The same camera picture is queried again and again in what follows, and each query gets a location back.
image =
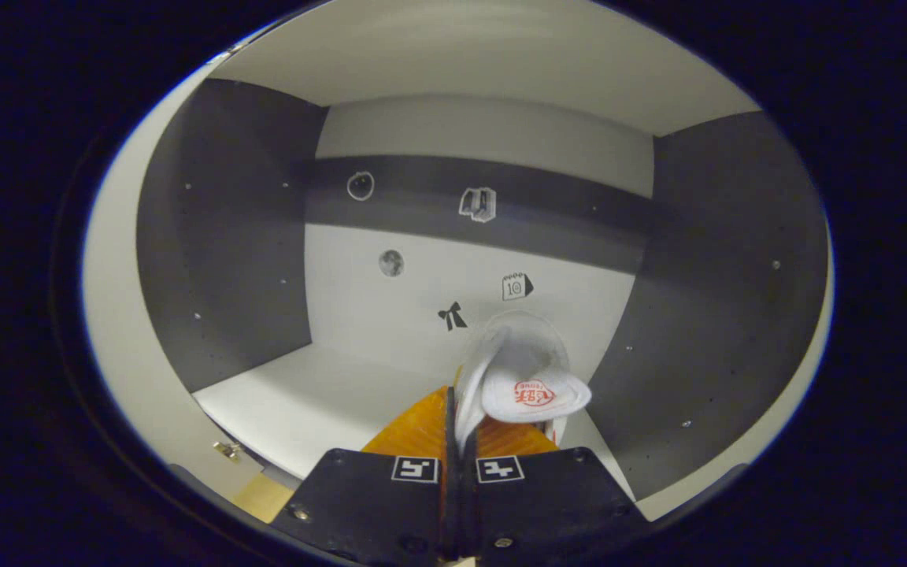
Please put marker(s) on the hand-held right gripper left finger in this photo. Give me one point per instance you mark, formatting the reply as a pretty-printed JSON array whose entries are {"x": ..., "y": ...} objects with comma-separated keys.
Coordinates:
[{"x": 450, "y": 441}]

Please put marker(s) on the white shoe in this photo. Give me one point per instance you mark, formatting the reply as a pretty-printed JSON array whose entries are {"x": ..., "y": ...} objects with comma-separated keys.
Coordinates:
[{"x": 524, "y": 386}]

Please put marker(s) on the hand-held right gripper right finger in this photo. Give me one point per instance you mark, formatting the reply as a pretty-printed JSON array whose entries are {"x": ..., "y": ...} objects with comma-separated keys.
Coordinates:
[{"x": 548, "y": 504}]

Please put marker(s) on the grey shoe cabinet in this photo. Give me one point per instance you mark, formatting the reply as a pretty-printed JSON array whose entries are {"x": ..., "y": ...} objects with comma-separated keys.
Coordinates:
[{"x": 390, "y": 409}]

